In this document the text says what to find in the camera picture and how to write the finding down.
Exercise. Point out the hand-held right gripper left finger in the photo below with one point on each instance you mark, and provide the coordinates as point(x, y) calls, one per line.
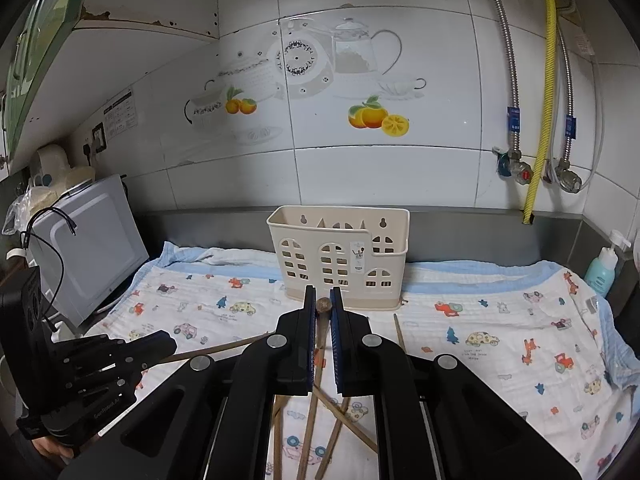
point(311, 340)

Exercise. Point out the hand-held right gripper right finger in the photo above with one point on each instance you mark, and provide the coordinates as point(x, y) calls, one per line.
point(334, 345)

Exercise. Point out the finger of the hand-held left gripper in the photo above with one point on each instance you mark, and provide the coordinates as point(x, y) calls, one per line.
point(145, 350)
point(100, 390)

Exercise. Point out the brown wooden chopstick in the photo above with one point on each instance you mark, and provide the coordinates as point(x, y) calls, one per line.
point(350, 425)
point(332, 445)
point(397, 330)
point(220, 347)
point(323, 310)
point(276, 440)
point(281, 406)

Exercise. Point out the cream plastic utensil holder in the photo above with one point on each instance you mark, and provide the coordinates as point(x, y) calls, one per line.
point(310, 240)

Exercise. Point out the person's left hand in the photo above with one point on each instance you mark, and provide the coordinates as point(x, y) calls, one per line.
point(50, 449)

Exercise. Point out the white microwave oven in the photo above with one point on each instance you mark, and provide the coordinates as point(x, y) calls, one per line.
point(90, 240)

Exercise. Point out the clear plastic bag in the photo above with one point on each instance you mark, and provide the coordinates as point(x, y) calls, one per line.
point(17, 210)

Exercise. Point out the white kitchen appliance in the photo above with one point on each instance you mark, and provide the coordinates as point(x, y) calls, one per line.
point(50, 160)

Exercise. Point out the stainless steel backsplash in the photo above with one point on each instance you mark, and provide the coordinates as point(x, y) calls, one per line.
point(450, 235)

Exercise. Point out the cartoon printed blanket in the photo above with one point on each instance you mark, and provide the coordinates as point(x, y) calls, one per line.
point(500, 310)

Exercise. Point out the teal soap pump bottle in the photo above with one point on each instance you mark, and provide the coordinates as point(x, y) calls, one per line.
point(600, 270)

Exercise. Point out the metal water valve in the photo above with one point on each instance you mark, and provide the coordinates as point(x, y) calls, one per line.
point(567, 177)

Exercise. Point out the black wall socket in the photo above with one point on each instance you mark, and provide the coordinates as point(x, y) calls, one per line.
point(100, 137)

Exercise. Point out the white wall label sticker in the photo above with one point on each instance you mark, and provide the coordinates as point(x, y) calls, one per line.
point(120, 112)

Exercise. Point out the green wall cabinet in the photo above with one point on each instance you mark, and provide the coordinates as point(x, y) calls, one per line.
point(30, 60)

